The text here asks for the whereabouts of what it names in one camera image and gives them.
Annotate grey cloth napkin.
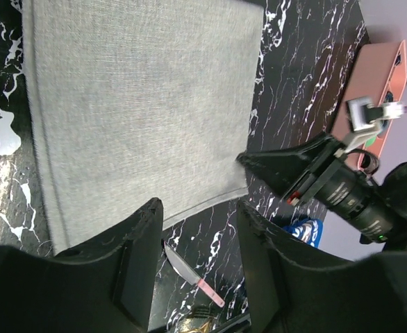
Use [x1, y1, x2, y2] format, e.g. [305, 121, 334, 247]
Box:
[22, 1, 264, 253]

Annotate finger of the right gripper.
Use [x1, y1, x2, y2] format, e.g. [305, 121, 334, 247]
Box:
[236, 133, 338, 200]

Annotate gold fork green handle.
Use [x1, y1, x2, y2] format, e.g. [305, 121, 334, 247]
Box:
[175, 305, 217, 333]

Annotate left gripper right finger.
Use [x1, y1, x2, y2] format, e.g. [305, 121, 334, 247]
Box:
[237, 200, 407, 332]

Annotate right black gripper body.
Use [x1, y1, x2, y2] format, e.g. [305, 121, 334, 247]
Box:
[282, 142, 407, 243]

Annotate pink divided organizer tray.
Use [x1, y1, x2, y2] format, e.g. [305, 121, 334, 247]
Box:
[330, 40, 407, 171]

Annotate pink-handled table knife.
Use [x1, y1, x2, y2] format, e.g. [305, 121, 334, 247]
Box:
[164, 242, 225, 308]

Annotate green rolled sock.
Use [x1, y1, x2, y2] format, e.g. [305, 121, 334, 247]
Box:
[364, 137, 376, 148]

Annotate blue printed t-shirt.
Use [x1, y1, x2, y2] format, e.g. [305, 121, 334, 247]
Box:
[283, 218, 323, 248]

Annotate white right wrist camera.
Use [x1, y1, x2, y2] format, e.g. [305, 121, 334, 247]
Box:
[341, 96, 404, 153]

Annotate dark brown rolled sock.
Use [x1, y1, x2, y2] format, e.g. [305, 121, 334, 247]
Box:
[360, 153, 380, 176]

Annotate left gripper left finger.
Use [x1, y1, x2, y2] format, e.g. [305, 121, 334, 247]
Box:
[0, 198, 163, 332]

